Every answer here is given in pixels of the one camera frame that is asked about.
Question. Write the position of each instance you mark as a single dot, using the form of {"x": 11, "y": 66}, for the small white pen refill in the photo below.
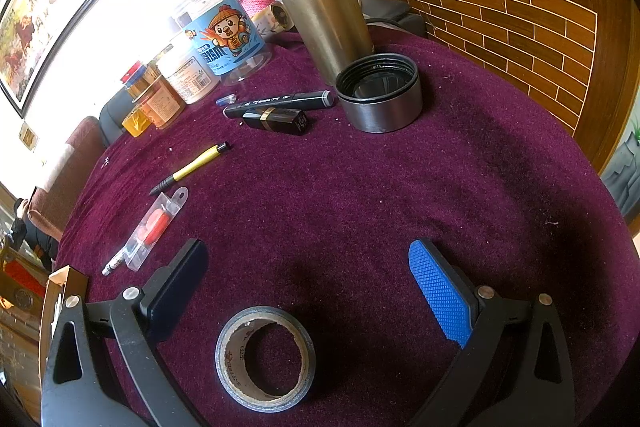
{"x": 117, "y": 263}

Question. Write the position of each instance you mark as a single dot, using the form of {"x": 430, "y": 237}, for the small blue pen cap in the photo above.
{"x": 226, "y": 100}

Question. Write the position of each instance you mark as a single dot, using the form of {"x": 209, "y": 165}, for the patterned tape roll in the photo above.
{"x": 277, "y": 19}

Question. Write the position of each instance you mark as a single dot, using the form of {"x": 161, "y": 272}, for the jar with red-blue lid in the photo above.
{"x": 134, "y": 74}

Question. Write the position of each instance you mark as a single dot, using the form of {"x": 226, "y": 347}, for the orange label jar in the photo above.
{"x": 162, "y": 107}

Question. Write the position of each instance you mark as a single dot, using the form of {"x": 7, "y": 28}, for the cardboard box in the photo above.
{"x": 55, "y": 307}

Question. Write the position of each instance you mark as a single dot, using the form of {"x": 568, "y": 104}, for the brown chair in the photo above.
{"x": 65, "y": 172}

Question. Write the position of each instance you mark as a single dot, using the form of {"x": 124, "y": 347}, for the yellow and black pen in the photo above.
{"x": 195, "y": 164}

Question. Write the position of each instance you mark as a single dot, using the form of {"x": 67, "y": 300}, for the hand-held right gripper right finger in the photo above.
{"x": 440, "y": 287}

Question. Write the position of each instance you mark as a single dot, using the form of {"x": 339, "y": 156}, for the maroon table cloth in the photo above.
{"x": 350, "y": 207}

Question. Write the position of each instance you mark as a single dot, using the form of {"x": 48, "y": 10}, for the wooden brick-pattern counter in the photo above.
{"x": 500, "y": 32}

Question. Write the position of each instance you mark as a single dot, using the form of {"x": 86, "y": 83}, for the black leather sofa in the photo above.
{"x": 115, "y": 119}

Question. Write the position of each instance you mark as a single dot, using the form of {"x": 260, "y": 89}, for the gold wall plaque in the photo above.
{"x": 29, "y": 137}

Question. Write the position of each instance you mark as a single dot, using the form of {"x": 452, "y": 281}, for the white label jar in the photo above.
{"x": 187, "y": 74}

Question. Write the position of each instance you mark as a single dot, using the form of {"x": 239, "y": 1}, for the black and gold lipstick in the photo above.
{"x": 280, "y": 121}

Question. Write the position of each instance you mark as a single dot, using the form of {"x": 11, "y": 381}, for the grey duct tape roll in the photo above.
{"x": 227, "y": 357}

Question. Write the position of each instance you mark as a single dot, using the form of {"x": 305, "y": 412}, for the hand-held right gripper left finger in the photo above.
{"x": 182, "y": 277}

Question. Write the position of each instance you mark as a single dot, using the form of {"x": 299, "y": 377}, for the blue label jar red lid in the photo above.
{"x": 225, "y": 37}

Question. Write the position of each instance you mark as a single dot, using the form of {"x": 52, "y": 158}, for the clear packet with red parts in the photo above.
{"x": 155, "y": 227}

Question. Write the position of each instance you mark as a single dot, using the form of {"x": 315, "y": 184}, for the black marker with grey cap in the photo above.
{"x": 270, "y": 103}

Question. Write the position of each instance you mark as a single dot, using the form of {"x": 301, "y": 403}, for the yellow tape roll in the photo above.
{"x": 135, "y": 122}

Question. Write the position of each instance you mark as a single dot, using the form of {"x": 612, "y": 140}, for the metal thermos lid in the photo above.
{"x": 380, "y": 117}

